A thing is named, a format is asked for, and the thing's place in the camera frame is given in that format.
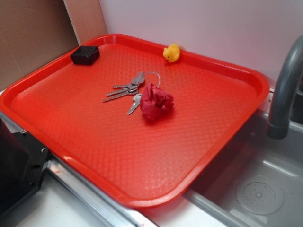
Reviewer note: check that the grey toy faucet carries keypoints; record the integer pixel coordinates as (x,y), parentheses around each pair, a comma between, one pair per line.
(287,102)

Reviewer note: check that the silver key single right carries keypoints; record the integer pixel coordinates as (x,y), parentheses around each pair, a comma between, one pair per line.
(136,103)

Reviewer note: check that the red plastic tray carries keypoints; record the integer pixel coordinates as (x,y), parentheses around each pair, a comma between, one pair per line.
(139,163)

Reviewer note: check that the crumpled red paper ball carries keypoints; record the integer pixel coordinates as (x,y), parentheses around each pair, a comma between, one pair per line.
(153,100)

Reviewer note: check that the yellow rubber duck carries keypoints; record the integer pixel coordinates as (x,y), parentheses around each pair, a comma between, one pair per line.
(171,53)

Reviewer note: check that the brown cardboard panel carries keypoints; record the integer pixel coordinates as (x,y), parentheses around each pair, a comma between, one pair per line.
(32,34)

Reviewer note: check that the black rectangular box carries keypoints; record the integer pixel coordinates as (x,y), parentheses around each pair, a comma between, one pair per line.
(85,55)

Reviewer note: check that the silver key upper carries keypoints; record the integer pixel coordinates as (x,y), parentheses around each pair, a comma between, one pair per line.
(135,83)

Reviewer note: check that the light wooden board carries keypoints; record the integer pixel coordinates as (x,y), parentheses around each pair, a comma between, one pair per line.
(86,18)

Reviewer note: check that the silver key middle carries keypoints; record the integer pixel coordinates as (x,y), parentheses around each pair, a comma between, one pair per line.
(122,88)

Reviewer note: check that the grey plastic sink basin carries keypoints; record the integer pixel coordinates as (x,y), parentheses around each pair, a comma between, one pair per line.
(254,181)

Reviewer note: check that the silver key lower long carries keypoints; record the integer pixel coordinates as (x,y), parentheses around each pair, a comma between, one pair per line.
(109,98)

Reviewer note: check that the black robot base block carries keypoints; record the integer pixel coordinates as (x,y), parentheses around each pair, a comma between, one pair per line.
(23,160)

